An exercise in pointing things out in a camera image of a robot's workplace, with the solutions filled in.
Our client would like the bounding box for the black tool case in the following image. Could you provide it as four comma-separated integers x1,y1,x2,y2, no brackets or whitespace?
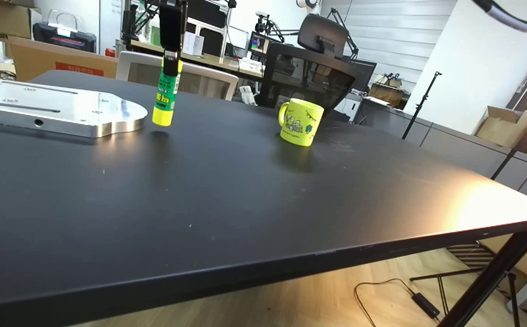
31,22,100,55

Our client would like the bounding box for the thin black stand pole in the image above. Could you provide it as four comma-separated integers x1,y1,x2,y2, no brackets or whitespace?
400,70,445,142

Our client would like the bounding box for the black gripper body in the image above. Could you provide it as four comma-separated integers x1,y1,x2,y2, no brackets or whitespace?
158,0,189,55

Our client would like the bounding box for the black table leg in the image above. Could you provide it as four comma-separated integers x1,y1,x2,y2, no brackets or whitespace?
436,224,527,327

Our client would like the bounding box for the black office chair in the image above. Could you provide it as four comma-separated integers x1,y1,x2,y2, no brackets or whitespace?
296,12,351,59

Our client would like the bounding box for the yellow printed mug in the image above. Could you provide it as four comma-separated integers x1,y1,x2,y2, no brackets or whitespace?
276,97,327,150

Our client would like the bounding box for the grey low cabinet row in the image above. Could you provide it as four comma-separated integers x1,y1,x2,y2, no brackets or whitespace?
360,106,527,208

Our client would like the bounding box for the black power adapter with cable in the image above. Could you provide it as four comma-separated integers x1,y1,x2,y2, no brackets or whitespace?
353,277,445,327

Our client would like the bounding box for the large brown cardboard box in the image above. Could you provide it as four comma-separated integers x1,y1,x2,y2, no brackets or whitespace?
8,35,120,84

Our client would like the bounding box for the white frame chair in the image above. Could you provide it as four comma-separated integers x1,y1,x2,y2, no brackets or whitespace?
115,50,242,104

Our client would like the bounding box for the yellow green glue stick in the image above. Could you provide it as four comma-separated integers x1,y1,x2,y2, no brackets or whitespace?
149,57,186,130

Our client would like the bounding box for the open cardboard box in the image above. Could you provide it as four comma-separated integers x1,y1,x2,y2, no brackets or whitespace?
473,101,527,151

